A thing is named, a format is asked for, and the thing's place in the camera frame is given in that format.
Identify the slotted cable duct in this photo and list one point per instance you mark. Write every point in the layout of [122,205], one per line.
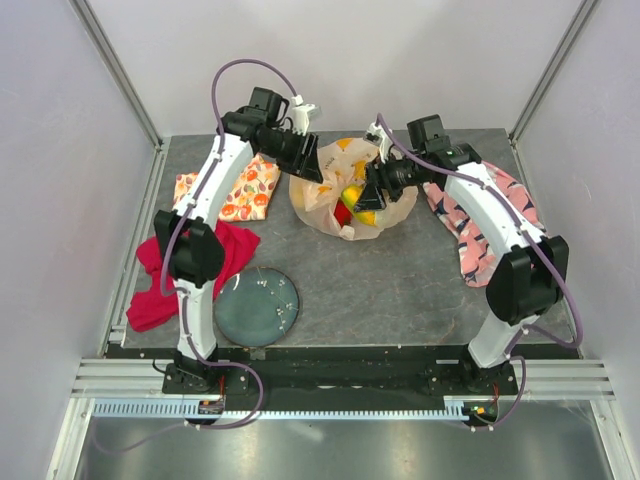
[194,409]

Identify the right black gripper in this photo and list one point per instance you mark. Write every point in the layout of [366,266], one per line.
[372,197]

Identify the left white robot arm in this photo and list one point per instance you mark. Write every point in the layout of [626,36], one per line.
[193,256]

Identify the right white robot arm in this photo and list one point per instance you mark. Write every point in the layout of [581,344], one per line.
[531,267]

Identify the banana print plastic bag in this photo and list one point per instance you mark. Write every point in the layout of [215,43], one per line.
[343,163]

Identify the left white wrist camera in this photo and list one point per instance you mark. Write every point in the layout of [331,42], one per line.
[303,114]

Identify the pink patterned cloth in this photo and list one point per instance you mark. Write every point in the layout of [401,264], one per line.
[476,257]

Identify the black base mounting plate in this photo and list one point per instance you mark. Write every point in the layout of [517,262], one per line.
[431,370]

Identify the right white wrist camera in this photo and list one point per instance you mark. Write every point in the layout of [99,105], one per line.
[376,135]

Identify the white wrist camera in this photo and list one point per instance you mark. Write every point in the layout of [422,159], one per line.
[376,135]
[303,114]

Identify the teal ceramic plate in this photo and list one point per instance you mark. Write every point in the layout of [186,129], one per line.
[256,307]

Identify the magenta red cloth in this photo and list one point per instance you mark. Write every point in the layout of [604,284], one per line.
[150,308]

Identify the yellow fake mango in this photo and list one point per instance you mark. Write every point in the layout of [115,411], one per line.
[350,196]

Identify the orange green fake mango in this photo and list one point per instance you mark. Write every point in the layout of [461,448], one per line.
[369,218]

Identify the red fake bell pepper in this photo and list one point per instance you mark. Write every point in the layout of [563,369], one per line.
[342,214]

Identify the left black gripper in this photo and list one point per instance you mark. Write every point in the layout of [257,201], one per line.
[309,161]

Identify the orange floral cloth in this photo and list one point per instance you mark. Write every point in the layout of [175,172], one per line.
[251,193]

